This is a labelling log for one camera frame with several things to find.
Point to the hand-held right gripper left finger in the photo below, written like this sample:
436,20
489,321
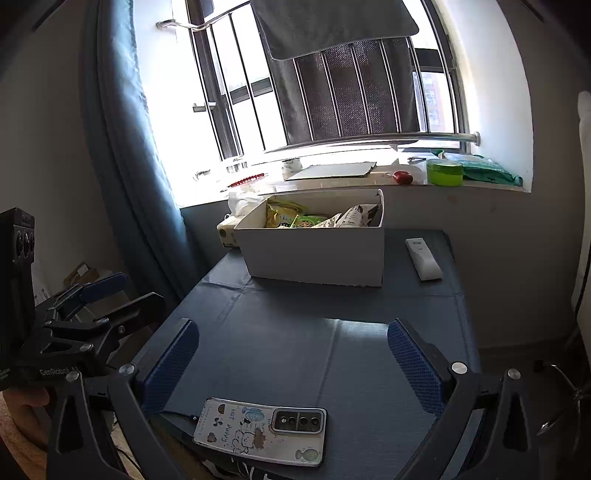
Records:
171,364

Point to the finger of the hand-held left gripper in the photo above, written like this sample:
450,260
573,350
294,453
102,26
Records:
134,309
106,281

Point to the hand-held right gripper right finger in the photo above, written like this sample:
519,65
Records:
415,364

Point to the white cardboard box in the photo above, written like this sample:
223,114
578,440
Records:
314,254

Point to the long white snack packet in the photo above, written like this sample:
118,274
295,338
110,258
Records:
346,217

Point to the large yellow snack packet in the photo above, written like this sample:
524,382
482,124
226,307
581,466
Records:
280,211

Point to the green snack packet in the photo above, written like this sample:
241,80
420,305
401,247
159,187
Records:
310,222

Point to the person's left hand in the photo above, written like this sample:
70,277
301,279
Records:
23,410

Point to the brown cardboard carton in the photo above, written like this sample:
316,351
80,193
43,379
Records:
81,276

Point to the phone with cartoon case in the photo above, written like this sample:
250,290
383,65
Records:
240,429

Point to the blue curtain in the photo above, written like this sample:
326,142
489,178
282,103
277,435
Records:
138,184

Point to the white remote control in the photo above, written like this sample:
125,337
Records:
425,258

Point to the white tissue pack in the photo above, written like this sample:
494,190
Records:
228,233

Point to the metal stool base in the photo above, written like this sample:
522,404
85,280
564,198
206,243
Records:
565,401

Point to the red beaded tool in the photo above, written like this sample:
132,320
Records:
244,181

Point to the small red object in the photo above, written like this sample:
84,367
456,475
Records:
402,177

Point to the green round container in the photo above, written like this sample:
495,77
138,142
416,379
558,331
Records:
444,173

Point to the green wipes packet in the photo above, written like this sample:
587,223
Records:
489,170

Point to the flat cardboard sheet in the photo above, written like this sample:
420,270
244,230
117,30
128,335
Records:
330,170

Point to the window security grille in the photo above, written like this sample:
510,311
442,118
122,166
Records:
221,83

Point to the dark mesh cloth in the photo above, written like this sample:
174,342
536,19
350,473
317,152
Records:
351,92

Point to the grey hanging towel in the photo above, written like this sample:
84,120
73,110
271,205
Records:
332,25

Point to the steel window rail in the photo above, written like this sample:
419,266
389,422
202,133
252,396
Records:
369,138

